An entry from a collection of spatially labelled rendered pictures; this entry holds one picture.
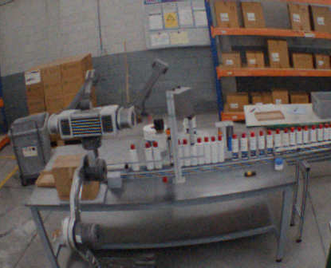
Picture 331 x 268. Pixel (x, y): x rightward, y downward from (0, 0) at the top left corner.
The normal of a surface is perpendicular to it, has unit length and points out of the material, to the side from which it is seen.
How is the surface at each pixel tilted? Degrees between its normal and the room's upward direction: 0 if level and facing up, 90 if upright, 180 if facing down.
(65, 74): 90
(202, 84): 90
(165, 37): 90
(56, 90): 90
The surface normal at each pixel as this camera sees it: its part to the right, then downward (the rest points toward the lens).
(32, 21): -0.14, 0.33
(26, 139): 0.20, 0.36
